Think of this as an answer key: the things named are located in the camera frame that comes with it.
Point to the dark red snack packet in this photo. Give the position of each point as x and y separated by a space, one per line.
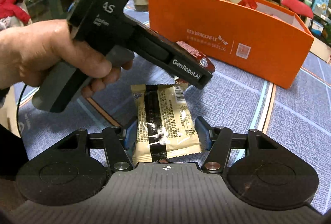
194 52

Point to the blue plaid tablecloth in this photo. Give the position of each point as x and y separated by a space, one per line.
245 110

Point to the red garment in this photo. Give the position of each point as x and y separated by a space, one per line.
13 7

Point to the orange cardboard box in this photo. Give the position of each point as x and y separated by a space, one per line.
232 40

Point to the beige black-striped snack packet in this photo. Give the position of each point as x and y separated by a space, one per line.
165 123

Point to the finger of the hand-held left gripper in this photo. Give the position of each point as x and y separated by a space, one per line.
186 69

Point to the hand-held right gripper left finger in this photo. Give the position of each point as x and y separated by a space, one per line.
130 136

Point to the person's left hand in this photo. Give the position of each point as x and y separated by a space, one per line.
38 53

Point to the red folding chair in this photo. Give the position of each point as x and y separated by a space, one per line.
297 5

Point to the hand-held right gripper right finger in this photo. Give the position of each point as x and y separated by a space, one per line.
203 133

